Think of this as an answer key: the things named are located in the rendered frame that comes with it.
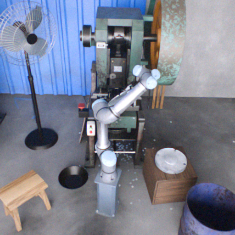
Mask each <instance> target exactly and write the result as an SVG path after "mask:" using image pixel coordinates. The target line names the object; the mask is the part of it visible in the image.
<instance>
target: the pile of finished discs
mask: <svg viewBox="0 0 235 235"><path fill-rule="evenodd" d="M155 163H156V166H158V168H159V169H160V170H162V171H163V172H166V173H171V174H175V173H181V172H183V171H184V169H185V168H186V165H187V158H186V157H185V156H184V154H183V153H181V152H180V151H178V150H175V149H172V148H165V149H161V150H159V151H158V152H157V153H156V156H155Z"/></svg>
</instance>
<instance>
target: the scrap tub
mask: <svg viewBox="0 0 235 235"><path fill-rule="evenodd" d="M178 235H235V194H234V193H233V192H232V191H230V190H229V189H227V188H225V187H224V186H222V185H218V184H215V183H208V182H205V183H198V184H196V185H194V186H192V187H191V188H190V189H189V191H188V193H187V196H186V202H185V204H184V206H183V213H182V216H181V219H180V226H179V231H178Z"/></svg>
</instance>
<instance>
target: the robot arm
mask: <svg viewBox="0 0 235 235"><path fill-rule="evenodd" d="M133 75H136V76H138V77H139V78H140V79H139V80H138V81H132V82H130V84H129V85H128V86H127V88H126V90H128V89H130V90H129V91H127V94H126V95H125V96H124V97H123V98H122V99H120V100H119V102H118V103H116V104H115V105H114V106H111V107H109V105H108V103H107V102H106V101H105V100H104V99H97V100H96V101H95V102H94V103H93V104H92V109H93V111H94V119H95V120H96V126H97V140H98V141H97V142H96V144H95V150H96V152H97V154H98V156H99V158H100V160H101V171H100V179H101V180H102V181H104V182H105V183H111V182H114V181H115V180H116V179H117V177H118V173H117V170H116V161H117V158H116V154H115V153H114V152H113V151H111V147H110V141H109V140H108V124H110V123H112V122H114V121H116V120H117V119H118V118H119V117H120V115H121V113H123V112H124V111H125V110H126V109H127V108H128V107H129V106H130V105H131V104H133V103H134V102H135V101H136V100H137V99H138V98H139V97H140V96H141V95H142V94H144V93H145V92H146V91H147V90H148V89H153V88H155V87H156V85H157V81H156V80H158V79H159V78H160V73H159V71H158V70H157V69H153V70H149V69H147V68H145V67H142V66H139V65H137V66H135V67H134V68H133Z"/></svg>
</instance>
